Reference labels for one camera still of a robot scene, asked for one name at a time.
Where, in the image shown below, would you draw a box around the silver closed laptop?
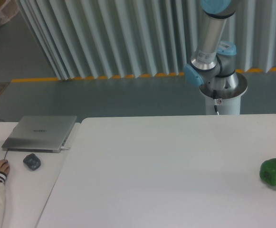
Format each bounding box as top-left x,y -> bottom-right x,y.
1,115 -> 77,153

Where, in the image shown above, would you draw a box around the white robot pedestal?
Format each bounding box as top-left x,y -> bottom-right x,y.
203,95 -> 241,115

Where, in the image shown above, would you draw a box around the dark grey small device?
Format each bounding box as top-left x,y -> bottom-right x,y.
23,153 -> 41,171

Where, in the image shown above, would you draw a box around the green bell pepper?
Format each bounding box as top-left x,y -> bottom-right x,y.
259,158 -> 276,186

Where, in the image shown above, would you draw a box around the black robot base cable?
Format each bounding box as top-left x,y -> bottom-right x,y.
212,89 -> 220,116

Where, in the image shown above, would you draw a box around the person's hand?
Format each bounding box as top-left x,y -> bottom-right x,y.
0,159 -> 10,176

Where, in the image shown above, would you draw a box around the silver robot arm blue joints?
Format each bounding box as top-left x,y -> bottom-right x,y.
183,0 -> 247,99

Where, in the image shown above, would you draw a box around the grey folding partition screen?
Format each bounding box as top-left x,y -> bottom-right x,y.
17,0 -> 276,80

